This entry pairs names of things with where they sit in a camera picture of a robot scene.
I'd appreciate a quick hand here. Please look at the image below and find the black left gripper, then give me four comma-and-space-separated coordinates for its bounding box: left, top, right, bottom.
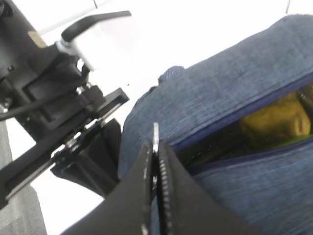
0, 48, 129, 206

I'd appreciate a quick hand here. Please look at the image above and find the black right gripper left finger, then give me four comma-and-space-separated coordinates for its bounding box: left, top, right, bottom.
63, 141, 153, 235

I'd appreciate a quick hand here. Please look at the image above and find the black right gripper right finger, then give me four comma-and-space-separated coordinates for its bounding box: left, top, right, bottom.
157, 141, 260, 235

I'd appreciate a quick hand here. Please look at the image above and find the navy blue lunch bag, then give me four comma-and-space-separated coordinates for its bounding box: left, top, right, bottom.
118, 15, 313, 235

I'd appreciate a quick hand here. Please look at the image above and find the yellow squash toy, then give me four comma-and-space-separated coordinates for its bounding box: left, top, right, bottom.
240, 92, 311, 147

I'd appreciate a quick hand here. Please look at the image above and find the green cucumber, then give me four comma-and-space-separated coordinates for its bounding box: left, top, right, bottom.
267, 83, 313, 149

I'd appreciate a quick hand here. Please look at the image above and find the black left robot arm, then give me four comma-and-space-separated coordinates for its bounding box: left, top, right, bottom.
0, 0, 131, 207

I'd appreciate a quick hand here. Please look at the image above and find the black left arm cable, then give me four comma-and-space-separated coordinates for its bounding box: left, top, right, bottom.
0, 97, 52, 121

